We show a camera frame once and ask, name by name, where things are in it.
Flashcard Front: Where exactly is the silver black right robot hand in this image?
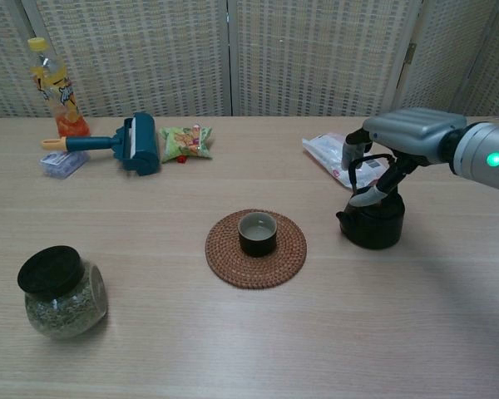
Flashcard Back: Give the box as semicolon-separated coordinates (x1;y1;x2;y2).
342;107;469;208

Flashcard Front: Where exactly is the black teapot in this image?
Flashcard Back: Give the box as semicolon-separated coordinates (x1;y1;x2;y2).
334;153;407;250

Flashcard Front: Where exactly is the white pink plastic package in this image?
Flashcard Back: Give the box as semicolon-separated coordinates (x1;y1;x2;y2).
301;131;396;191

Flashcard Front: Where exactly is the small black teacup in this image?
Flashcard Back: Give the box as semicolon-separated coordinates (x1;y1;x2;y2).
237;210;279;257

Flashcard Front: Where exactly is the round woven rattan coaster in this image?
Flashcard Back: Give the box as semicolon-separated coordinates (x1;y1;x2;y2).
205;208;309;290

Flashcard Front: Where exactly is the green snack bag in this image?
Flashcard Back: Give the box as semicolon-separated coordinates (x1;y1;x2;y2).
158;122;215;165

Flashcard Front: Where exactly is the teal lint roller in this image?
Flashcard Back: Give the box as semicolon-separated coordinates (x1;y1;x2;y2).
40;111;162;177

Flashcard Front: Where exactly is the woven folding screen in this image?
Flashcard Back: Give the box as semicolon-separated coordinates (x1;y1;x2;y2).
0;0;499;121

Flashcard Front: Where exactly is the orange drink bottle yellow cap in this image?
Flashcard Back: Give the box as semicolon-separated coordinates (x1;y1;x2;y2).
27;37;91;138

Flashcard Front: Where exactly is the small clear plastic box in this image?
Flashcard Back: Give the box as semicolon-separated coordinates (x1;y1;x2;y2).
39;150;91;180

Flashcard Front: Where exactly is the glass jar with black lid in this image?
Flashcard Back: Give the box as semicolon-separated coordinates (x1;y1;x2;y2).
17;245;110;341

